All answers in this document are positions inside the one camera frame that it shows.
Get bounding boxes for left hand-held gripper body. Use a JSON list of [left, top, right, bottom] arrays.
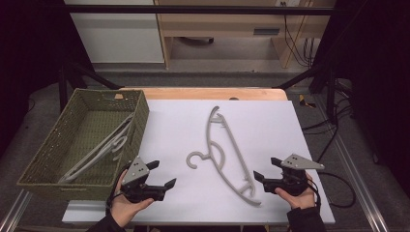
[[120, 156, 167, 204]]

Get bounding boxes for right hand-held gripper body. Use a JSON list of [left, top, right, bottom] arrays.
[[263, 153, 326, 196]]

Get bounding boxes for grey plastic clothes hanger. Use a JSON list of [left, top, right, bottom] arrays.
[[186, 105, 263, 208], [64, 112, 134, 182], [57, 120, 133, 185]]

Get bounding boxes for green woven basket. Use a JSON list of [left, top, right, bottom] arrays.
[[15, 88, 151, 201]]

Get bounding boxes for person's right hand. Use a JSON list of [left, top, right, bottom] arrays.
[[274, 173, 319, 211]]

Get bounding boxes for person's left hand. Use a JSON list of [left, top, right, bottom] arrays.
[[109, 168, 156, 228]]

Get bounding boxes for white table cover sheet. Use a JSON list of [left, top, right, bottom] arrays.
[[61, 99, 337, 225]]

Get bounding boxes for yellow and black tool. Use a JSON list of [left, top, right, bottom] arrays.
[[298, 94, 317, 109]]

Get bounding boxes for black stand leg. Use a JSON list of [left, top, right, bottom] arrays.
[[276, 62, 338, 121], [57, 61, 123, 112]]

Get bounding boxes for black curtain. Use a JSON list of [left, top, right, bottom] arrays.
[[322, 0, 410, 185], [0, 0, 76, 158]]

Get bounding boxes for white cabinet panel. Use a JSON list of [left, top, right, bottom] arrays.
[[64, 0, 165, 64]]

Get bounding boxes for black chair base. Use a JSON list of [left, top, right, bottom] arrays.
[[178, 36, 215, 45]]

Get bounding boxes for light wooden desk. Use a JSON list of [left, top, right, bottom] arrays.
[[154, 0, 337, 71]]

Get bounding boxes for white power strip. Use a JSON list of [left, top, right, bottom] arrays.
[[276, 0, 302, 8]]

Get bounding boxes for black floor cables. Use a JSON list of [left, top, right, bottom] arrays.
[[301, 78, 356, 163]]

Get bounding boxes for aluminium floor rail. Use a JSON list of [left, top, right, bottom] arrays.
[[0, 188, 34, 232], [313, 95, 392, 232]]

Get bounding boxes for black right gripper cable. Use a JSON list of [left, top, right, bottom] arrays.
[[317, 171, 358, 209]]

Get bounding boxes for black cables behind desk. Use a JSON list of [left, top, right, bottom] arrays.
[[282, 1, 321, 69]]

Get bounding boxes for grey desk drawer handle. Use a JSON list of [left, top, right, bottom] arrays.
[[252, 28, 280, 36]]

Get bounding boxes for black horizontal frame bar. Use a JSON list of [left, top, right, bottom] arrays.
[[64, 4, 337, 15]]

